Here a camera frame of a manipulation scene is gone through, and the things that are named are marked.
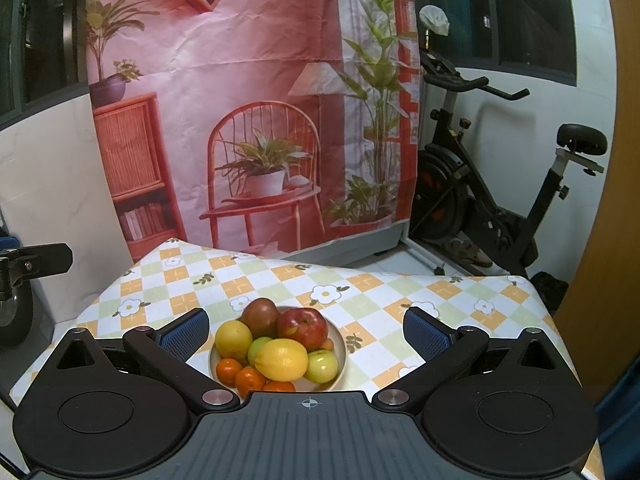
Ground printed pink wall cloth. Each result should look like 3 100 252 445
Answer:
85 0 423 263

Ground small mandarin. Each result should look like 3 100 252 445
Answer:
216 358 245 387

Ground bright red apple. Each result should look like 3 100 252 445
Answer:
277 308 329 352

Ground small green apple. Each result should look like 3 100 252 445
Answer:
247 336 273 367

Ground large green apple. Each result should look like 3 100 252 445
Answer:
305 350 340 385

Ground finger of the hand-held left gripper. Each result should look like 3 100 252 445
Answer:
0 243 74 301

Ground brown sandals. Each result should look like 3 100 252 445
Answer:
442 240 496 268

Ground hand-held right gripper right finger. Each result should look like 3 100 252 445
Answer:
372 306 566 413

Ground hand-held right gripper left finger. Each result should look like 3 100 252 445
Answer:
52 308 241 413

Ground wooden board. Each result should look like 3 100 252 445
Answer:
552 0 640 411

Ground dark glass window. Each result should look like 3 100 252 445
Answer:
410 0 583 86
0 0 93 128

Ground dark bag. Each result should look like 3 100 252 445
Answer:
529 271 570 313

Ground yellow lemon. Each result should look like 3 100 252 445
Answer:
215 320 254 360
253 339 308 382

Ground beige round plate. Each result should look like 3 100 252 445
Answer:
208 306 347 396

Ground dark red apple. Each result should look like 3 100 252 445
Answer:
241 298 281 339

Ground checkered flower tablecloth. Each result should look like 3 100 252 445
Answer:
10 237 606 480

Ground grey washing machine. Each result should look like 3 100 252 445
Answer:
0 230 37 351

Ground white cloth on bike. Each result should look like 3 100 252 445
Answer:
419 4 451 36

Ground black exercise bike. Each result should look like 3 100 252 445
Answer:
410 45 611 281

